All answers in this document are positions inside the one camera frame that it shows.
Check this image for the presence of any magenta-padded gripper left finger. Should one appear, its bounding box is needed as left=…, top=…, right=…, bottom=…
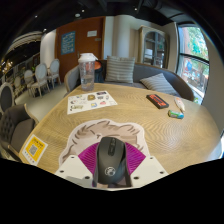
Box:
left=54, top=142, right=101, bottom=188

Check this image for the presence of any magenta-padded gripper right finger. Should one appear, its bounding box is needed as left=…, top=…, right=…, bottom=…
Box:
left=123, top=142, right=170, bottom=187

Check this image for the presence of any dark grey computer mouse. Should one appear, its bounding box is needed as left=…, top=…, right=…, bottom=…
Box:
left=92, top=136, right=132, bottom=188

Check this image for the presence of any cat-shaped mouse pad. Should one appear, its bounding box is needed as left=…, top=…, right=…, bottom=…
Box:
left=58, top=119, right=151, bottom=167

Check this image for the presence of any yellow square card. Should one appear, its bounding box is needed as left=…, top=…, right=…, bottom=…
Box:
left=19, top=133, right=49, bottom=167

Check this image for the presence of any green and white small pack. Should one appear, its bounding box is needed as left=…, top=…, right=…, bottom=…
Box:
left=167, top=109, right=185, bottom=120

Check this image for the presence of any white sticker sheet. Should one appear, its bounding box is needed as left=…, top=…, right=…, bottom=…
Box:
left=66, top=90, right=119, bottom=116

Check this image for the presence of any black box with red print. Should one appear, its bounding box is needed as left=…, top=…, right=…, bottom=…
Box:
left=145, top=93, right=170, bottom=110

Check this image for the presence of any grey tufted armchair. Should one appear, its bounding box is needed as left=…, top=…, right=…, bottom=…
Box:
left=0, top=103, right=40, bottom=162

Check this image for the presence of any small white tube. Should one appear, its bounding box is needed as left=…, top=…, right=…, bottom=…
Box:
left=173, top=96, right=186, bottom=113

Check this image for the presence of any striped grey cushion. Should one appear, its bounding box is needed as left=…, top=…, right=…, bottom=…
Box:
left=139, top=72, right=179, bottom=97

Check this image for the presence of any grey curved sofa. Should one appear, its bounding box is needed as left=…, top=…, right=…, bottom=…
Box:
left=63, top=59, right=195, bottom=102

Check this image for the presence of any clear shaker bottle white lid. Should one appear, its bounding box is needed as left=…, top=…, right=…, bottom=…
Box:
left=77, top=52, right=99, bottom=92

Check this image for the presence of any group of white chairs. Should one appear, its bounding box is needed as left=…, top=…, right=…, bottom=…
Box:
left=13, top=58, right=62, bottom=98

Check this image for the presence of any black and orange backpack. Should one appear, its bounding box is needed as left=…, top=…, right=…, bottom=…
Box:
left=93, top=60, right=107, bottom=84

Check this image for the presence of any round-backed grey chair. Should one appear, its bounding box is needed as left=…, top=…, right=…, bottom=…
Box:
left=0, top=82, right=17, bottom=114

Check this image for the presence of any striped square cushion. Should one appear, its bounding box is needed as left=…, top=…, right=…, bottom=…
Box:
left=104, top=55, right=136, bottom=84

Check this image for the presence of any large black-framed window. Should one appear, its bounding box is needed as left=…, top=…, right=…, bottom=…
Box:
left=176, top=23, right=211, bottom=105

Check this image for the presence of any arched grey cabinet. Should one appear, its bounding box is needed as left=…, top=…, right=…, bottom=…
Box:
left=138, top=25, right=170, bottom=70

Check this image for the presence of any brown wooden door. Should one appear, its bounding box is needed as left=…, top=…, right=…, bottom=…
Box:
left=54, top=16, right=106, bottom=83

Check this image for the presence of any blue poster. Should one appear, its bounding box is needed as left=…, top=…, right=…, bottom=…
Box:
left=60, top=30, right=77, bottom=56

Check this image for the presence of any small white door sign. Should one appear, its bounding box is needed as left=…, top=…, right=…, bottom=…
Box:
left=86, top=29, right=98, bottom=38

